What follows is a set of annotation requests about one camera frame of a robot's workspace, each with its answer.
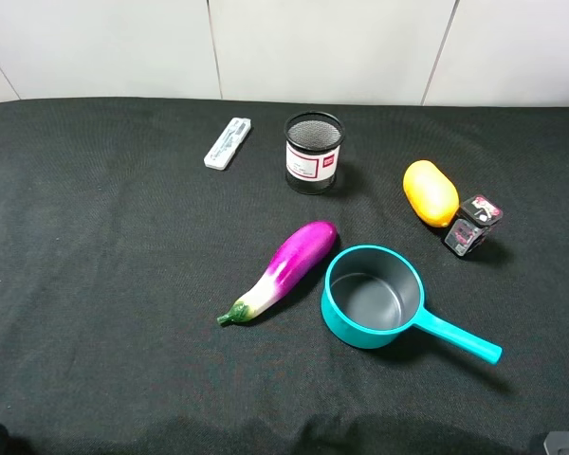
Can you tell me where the black mesh pen holder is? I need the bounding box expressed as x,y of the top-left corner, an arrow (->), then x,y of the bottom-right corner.
284,111 -> 345,195

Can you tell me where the purple toy eggplant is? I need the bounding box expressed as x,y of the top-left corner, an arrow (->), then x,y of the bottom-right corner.
216,221 -> 338,325

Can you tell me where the white plastic pen case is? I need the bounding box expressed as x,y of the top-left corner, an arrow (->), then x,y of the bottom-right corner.
203,118 -> 251,171

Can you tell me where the teal toy saucepan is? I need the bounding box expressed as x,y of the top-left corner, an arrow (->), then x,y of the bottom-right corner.
321,245 -> 503,364

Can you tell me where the small black clip box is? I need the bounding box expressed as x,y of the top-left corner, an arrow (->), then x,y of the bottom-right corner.
443,194 -> 504,257

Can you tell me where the yellow toy mango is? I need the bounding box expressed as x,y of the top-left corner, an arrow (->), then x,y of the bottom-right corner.
403,160 -> 460,228

